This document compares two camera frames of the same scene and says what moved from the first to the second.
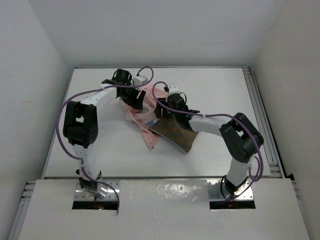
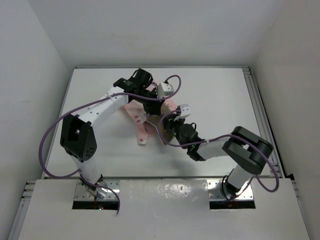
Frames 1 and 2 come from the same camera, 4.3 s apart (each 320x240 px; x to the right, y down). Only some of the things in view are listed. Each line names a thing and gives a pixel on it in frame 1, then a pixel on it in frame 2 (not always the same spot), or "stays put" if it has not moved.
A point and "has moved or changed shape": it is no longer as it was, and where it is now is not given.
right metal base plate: [214, 190] stays put
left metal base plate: [81, 194] stays put
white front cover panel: [167, 209] stays put
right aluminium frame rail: [276, 167] stays put
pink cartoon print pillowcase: [144, 118] has moved or changed shape
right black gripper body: [163, 109] → [170, 124]
